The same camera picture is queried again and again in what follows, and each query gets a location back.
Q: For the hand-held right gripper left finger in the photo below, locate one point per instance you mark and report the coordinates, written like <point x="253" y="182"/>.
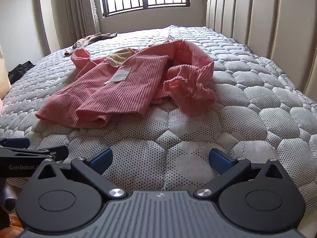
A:
<point x="101" y="159"/>

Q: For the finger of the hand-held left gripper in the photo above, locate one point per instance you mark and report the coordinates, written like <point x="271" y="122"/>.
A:
<point x="14" y="142"/>
<point x="59" y="152"/>

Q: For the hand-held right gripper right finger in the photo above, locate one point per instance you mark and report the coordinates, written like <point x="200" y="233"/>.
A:
<point x="220" y="160"/>

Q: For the pink ribbed knit sweater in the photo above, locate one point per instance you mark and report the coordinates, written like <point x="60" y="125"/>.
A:
<point x="116" y="89"/>

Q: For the grey quilted mattress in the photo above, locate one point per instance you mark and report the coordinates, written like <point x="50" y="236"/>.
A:
<point x="188" y="129"/>

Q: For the dark cloth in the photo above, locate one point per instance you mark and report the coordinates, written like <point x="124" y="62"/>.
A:
<point x="19" y="70"/>

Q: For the beige cloth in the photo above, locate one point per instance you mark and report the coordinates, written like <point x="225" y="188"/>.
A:
<point x="92" y="39"/>

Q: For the small white cloth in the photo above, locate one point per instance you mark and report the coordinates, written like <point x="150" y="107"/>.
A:
<point x="171" y="38"/>

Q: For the grey curtain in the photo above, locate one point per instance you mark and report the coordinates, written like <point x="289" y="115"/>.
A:
<point x="81" y="10"/>

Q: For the beige padded headboard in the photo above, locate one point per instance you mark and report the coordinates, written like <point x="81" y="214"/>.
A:
<point x="267" y="17"/>

